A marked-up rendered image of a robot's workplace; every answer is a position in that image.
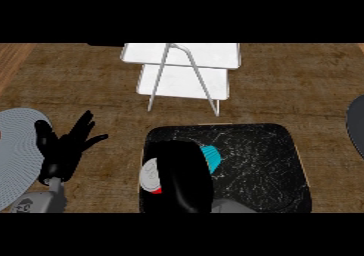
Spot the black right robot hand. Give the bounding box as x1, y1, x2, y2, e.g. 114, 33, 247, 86
152, 139, 214, 214

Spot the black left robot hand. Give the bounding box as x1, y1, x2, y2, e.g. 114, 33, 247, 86
34, 109, 111, 187

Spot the red rimmed can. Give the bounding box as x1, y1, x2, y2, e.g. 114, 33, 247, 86
139, 158, 164, 195

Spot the black speckled tray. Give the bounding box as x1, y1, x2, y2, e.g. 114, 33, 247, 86
137, 123, 313, 214

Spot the white tiered shelf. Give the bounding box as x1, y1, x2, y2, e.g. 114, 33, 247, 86
118, 42, 242, 118

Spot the cyan cupcake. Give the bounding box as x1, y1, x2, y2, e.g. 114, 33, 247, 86
198, 143, 224, 175

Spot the grey round placemat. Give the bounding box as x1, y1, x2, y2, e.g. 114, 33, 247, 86
0, 107, 55, 214

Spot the dark grey round object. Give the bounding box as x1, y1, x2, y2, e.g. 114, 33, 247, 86
344, 93, 364, 168

